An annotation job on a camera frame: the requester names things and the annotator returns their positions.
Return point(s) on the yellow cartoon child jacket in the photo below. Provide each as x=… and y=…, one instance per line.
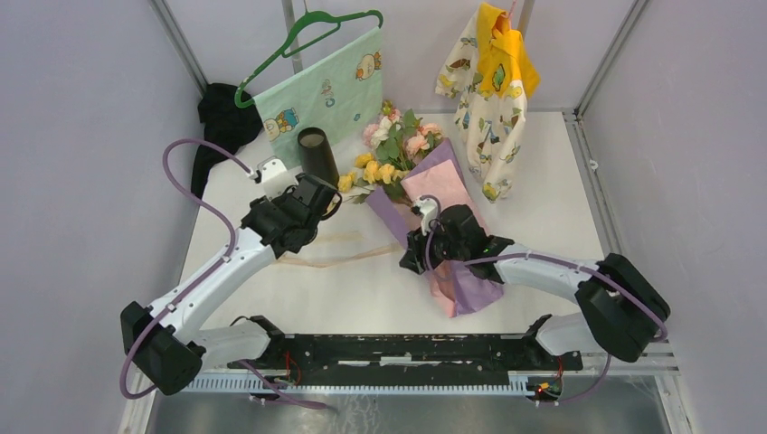
x=491, y=76

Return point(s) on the white slotted cable duct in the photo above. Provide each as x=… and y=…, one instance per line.
x=239, y=376

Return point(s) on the purple wrapping paper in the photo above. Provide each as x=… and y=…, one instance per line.
x=397, y=217

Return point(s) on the black cylindrical vase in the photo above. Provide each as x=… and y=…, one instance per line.
x=316, y=155

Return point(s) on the pink wrapping paper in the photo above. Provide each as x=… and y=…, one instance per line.
x=456, y=291

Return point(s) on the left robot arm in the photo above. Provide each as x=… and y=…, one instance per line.
x=166, y=340

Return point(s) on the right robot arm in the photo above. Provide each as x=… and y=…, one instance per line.
x=620, y=312

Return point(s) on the green clothes hanger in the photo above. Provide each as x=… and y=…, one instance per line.
x=288, y=49

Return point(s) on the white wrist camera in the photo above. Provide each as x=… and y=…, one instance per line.
x=428, y=208
x=273, y=176

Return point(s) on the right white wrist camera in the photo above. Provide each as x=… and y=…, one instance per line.
x=428, y=208

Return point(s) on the black cloth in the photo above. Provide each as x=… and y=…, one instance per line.
x=225, y=125

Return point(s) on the artificial flower bunch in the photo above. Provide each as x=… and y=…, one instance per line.
x=397, y=141

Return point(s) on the beige printed ribbon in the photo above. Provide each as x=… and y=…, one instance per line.
x=340, y=248

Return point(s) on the green cartoon cloth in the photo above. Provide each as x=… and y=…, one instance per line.
x=338, y=95

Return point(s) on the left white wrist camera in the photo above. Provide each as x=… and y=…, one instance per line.
x=273, y=176

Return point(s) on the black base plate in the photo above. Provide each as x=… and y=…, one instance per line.
x=407, y=360

